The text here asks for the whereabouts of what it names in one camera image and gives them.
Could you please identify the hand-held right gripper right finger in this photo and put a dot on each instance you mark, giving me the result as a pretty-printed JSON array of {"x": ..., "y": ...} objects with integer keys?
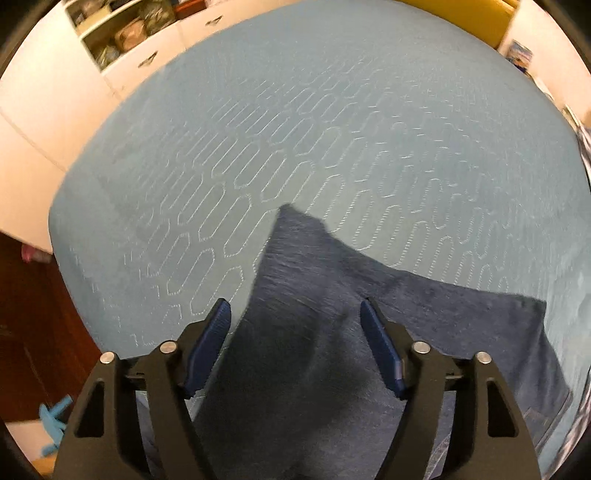
[{"x": 385, "y": 346}]

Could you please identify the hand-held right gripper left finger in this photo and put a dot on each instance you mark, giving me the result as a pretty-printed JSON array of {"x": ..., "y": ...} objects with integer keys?
[{"x": 210, "y": 341}]

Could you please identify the dark blue pants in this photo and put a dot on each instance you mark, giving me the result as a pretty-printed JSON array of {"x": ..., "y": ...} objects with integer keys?
[{"x": 323, "y": 300}]

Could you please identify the light blue slipper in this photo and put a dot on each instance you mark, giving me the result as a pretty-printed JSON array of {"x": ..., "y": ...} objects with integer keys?
[{"x": 55, "y": 422}]

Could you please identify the small pink object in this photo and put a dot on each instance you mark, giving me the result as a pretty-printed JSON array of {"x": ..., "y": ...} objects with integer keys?
[{"x": 34, "y": 254}]

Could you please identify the light blue quilted bedspread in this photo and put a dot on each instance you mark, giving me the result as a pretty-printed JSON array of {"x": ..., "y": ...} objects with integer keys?
[{"x": 323, "y": 115}]

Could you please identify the white wardrobe with shelves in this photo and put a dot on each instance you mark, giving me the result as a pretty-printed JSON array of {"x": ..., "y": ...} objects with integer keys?
[{"x": 41, "y": 101}]

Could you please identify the blue patterned storage bag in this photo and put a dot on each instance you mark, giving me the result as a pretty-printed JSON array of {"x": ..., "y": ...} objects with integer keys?
[{"x": 108, "y": 56}]

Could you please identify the tan teal storage bag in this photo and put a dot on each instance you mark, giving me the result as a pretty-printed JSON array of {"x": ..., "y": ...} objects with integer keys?
[{"x": 130, "y": 34}]

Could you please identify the blue white printed box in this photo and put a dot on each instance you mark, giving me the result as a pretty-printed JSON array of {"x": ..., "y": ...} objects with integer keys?
[{"x": 519, "y": 53}]

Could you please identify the dark patterned storage bag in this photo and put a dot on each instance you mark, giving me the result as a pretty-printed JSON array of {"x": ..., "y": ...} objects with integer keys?
[{"x": 159, "y": 17}]

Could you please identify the yellow upholstered chair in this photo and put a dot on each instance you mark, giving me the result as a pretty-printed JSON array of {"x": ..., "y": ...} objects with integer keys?
[{"x": 471, "y": 18}]

